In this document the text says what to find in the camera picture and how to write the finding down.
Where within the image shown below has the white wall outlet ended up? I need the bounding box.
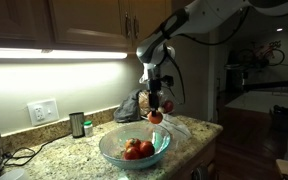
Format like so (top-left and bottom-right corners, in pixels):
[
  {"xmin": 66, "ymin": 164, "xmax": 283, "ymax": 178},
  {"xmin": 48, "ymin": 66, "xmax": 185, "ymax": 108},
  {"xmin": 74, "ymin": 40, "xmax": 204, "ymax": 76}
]
[{"xmin": 27, "ymin": 99, "xmax": 59, "ymax": 126}]

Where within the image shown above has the stainless steel cup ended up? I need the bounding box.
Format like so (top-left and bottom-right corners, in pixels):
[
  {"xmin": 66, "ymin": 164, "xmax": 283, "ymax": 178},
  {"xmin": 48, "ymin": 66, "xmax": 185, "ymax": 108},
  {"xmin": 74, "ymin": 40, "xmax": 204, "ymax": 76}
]
[{"xmin": 69, "ymin": 112, "xmax": 85, "ymax": 138}]

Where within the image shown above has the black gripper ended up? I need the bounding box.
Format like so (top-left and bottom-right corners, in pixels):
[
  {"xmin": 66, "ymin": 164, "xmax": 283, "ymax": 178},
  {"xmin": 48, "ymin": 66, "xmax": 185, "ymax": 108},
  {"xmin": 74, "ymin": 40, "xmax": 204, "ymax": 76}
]
[{"xmin": 147, "ymin": 79, "xmax": 161, "ymax": 112}]

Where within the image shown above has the red tomato left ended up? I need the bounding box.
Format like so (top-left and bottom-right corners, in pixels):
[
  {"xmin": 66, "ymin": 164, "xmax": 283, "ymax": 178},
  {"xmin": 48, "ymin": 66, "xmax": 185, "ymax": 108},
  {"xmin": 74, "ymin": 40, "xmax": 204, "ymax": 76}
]
[{"xmin": 125, "ymin": 138, "xmax": 141, "ymax": 149}]

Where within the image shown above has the orange peach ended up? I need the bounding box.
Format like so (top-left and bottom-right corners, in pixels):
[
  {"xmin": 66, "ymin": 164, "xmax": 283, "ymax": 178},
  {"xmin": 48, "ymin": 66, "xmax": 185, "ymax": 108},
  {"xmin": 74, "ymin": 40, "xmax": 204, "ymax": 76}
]
[{"xmin": 147, "ymin": 111, "xmax": 163, "ymax": 124}]

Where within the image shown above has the under-cabinet light strip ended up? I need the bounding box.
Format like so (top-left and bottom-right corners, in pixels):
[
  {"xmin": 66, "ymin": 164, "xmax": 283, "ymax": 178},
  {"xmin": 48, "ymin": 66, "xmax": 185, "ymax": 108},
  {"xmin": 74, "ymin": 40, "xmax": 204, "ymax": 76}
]
[{"xmin": 0, "ymin": 48, "xmax": 127, "ymax": 59}]

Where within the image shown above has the glass bowl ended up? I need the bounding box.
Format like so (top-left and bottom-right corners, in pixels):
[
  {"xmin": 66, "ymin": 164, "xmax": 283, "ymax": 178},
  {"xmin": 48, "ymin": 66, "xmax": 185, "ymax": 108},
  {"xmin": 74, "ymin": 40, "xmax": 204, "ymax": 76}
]
[{"xmin": 99, "ymin": 124, "xmax": 171, "ymax": 170}]

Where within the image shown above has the red tomato middle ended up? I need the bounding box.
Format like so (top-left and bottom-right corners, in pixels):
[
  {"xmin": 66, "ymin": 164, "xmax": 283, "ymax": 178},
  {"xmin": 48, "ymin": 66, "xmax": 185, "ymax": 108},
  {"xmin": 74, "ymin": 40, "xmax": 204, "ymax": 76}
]
[{"xmin": 123, "ymin": 147, "xmax": 141, "ymax": 160}]

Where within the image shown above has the wooden upper cabinet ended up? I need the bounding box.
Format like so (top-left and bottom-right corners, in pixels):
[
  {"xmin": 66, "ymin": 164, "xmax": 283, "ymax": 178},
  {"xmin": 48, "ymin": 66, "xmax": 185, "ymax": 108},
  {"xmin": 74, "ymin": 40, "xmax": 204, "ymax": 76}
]
[{"xmin": 0, "ymin": 0, "xmax": 170, "ymax": 54}]

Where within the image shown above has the wooden cabinet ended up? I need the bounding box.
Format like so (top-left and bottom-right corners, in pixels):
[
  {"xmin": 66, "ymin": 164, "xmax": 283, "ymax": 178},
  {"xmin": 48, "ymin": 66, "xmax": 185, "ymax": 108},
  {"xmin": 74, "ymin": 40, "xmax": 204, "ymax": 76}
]
[
  {"xmin": 0, "ymin": 0, "xmax": 170, "ymax": 54},
  {"xmin": 170, "ymin": 140, "xmax": 216, "ymax": 180}
]

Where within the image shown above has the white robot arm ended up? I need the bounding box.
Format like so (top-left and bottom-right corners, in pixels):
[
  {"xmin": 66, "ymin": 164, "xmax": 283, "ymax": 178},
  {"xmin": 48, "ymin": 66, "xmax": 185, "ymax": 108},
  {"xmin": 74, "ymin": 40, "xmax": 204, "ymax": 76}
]
[{"xmin": 136, "ymin": 0, "xmax": 288, "ymax": 115}]

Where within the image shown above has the wooden lower cabinet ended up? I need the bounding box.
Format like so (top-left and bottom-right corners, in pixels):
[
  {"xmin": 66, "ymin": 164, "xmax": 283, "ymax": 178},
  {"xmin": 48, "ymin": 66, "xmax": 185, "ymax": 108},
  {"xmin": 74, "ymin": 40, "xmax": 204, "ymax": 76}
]
[{"xmin": 170, "ymin": 140, "xmax": 216, "ymax": 180}]

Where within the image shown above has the bread loaf in bag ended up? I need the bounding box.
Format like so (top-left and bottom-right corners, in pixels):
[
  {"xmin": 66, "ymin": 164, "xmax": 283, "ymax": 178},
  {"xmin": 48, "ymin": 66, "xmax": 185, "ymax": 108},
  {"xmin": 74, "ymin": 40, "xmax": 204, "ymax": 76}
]
[{"xmin": 138, "ymin": 90, "xmax": 150, "ymax": 116}]

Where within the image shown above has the gray cloth bag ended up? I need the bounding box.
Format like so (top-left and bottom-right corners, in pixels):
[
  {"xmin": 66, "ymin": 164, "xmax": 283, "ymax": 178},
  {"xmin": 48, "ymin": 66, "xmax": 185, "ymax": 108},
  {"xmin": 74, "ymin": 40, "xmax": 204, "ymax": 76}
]
[{"xmin": 113, "ymin": 89, "xmax": 141, "ymax": 123}]

